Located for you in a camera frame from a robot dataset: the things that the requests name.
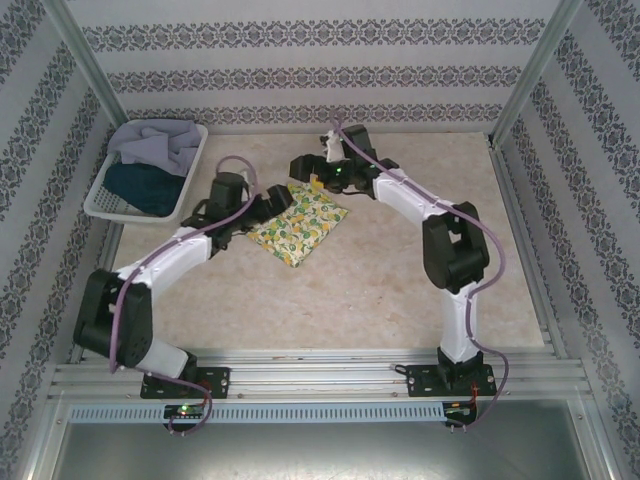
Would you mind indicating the lavender skirt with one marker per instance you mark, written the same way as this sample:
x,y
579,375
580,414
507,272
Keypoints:
x,y
150,145

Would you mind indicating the small circuit board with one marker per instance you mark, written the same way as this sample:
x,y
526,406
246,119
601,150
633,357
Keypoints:
x,y
459,409

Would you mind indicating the lemon print skirt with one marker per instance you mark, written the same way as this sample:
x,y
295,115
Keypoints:
x,y
300,225

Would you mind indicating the blue denim skirt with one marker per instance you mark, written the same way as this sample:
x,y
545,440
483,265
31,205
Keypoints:
x,y
142,187

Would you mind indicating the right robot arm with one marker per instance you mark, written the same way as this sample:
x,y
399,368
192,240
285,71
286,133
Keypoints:
x,y
452,330

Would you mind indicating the circuit board with green light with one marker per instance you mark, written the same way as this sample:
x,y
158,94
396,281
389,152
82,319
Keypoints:
x,y
185,411

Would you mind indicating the grey metal sheet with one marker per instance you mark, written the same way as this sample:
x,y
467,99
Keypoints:
x,y
320,450

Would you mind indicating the white plastic basket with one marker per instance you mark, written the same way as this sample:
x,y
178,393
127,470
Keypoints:
x,y
100,205

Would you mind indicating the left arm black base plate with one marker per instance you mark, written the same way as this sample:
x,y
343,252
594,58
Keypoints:
x,y
220,382

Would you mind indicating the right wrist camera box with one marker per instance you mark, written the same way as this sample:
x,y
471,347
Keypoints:
x,y
332,147

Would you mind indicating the aluminium mounting rail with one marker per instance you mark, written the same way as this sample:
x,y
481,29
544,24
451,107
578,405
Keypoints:
x,y
310,375

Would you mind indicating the aluminium corner post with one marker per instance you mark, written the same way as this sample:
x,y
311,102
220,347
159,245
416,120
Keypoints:
x,y
80,50
545,50

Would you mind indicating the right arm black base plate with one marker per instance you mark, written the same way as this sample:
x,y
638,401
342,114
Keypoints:
x,y
420,382

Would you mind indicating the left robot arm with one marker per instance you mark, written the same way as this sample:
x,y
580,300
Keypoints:
x,y
185,252

